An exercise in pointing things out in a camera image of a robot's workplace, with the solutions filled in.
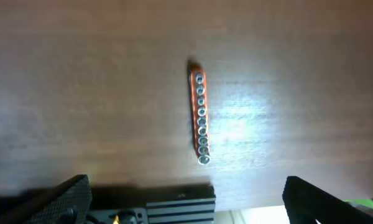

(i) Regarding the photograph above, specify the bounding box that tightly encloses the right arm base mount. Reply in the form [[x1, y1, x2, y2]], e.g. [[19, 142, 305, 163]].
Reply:
[[85, 184, 216, 224]]

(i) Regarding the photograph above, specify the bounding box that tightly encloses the strip of screwdriver bits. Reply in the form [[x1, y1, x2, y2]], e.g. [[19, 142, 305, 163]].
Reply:
[[189, 68, 211, 166]]

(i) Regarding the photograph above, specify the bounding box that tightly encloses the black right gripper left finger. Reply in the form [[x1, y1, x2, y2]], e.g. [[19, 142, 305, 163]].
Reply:
[[0, 174, 93, 223]]

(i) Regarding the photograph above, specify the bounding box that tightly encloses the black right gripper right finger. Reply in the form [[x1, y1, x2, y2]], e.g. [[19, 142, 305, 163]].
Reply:
[[282, 176, 373, 224]]

